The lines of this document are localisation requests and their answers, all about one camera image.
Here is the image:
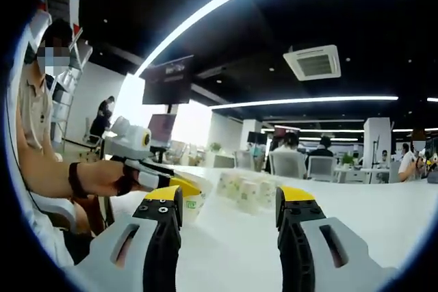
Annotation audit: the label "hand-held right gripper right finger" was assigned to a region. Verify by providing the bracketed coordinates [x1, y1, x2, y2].
[275, 185, 401, 292]

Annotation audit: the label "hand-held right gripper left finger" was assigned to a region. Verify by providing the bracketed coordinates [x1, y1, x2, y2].
[73, 185, 185, 292]

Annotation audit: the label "printed paper cup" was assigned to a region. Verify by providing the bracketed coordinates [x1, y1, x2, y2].
[181, 172, 215, 230]

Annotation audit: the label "cluster of printed paper cups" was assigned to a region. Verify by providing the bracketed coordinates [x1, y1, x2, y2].
[218, 171, 276, 218]

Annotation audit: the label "person's left hand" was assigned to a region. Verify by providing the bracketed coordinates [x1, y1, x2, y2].
[87, 163, 149, 198]

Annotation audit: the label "person's dark trousers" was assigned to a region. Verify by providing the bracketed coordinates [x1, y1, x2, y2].
[62, 227, 97, 266]

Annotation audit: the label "black wristband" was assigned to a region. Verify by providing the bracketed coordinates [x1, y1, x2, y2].
[67, 161, 90, 200]

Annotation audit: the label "hanging black screen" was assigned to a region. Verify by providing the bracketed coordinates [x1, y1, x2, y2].
[142, 54, 194, 105]

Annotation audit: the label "pale armrest office chair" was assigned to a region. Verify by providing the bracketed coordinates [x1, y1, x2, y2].
[32, 191, 79, 233]

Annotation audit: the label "white mesh office chair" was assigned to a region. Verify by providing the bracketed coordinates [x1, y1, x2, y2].
[307, 155, 337, 183]
[268, 150, 308, 180]

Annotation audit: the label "white table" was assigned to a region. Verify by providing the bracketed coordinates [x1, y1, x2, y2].
[102, 163, 438, 292]

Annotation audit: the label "white square pillar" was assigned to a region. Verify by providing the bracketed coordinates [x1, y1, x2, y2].
[363, 117, 392, 183]

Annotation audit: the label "straight ceiling light strip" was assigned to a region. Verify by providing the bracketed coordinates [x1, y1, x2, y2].
[211, 96, 400, 111]

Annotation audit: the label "ceiling air conditioner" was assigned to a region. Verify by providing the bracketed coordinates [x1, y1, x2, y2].
[283, 44, 342, 81]

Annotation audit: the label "reddish wall display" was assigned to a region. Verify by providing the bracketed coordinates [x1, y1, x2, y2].
[273, 124, 301, 135]

